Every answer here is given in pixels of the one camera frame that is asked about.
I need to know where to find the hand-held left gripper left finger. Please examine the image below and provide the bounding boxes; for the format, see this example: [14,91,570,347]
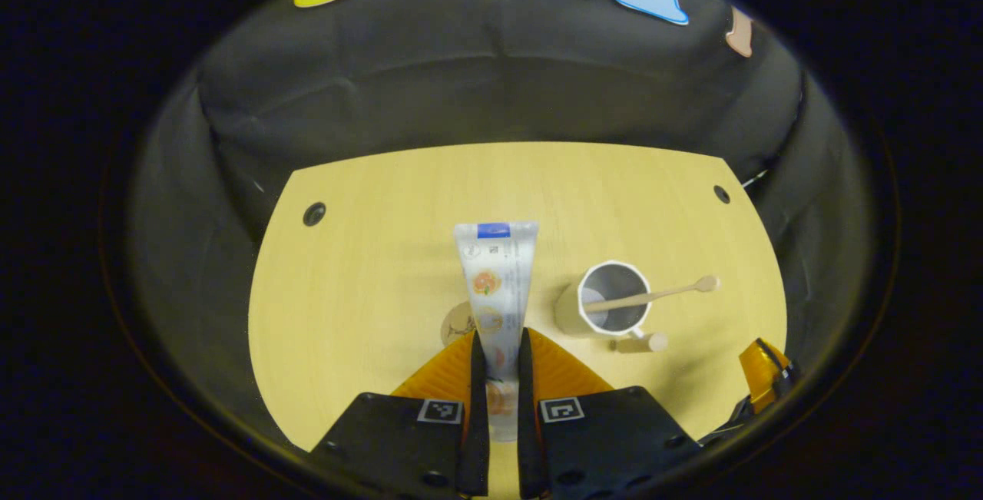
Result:
[307,329,490,500]

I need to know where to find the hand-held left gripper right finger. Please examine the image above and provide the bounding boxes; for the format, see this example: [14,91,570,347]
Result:
[516,327,703,500]

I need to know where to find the round cork coaster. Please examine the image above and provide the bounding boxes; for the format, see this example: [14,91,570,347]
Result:
[440,300,481,349]

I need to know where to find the white cup with wooden handle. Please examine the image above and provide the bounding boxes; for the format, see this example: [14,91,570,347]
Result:
[554,260,669,353]

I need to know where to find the beige toothbrush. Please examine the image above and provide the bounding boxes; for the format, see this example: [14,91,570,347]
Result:
[581,275,721,314]

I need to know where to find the white toothpaste tube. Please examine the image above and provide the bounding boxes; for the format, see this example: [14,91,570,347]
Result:
[453,221,540,443]

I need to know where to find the wooden desktop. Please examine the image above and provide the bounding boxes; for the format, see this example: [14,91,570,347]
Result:
[247,141,788,498]

